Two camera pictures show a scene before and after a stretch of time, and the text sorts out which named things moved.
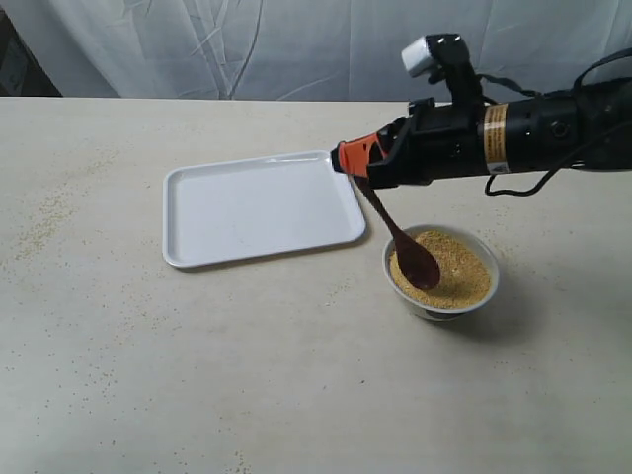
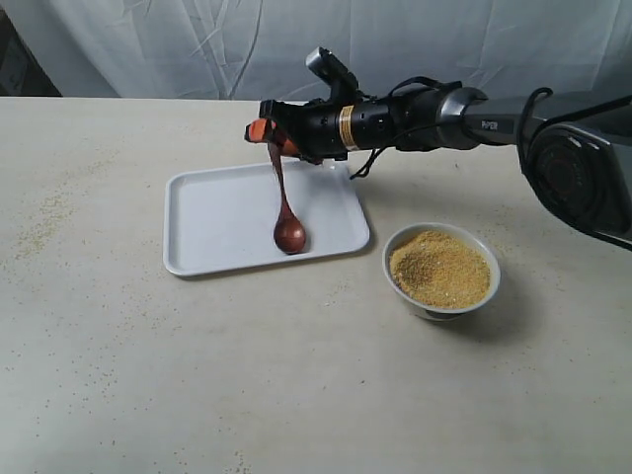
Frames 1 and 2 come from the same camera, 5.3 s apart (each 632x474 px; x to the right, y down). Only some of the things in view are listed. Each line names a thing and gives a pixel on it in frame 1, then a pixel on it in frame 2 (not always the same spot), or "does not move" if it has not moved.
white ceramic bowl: x=468 y=273 does not move
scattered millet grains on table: x=51 y=209 does not move
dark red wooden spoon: x=420 y=261 -> x=289 y=235
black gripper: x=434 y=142 -> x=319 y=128
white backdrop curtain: x=307 y=49 does not move
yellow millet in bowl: x=464 y=274 does not move
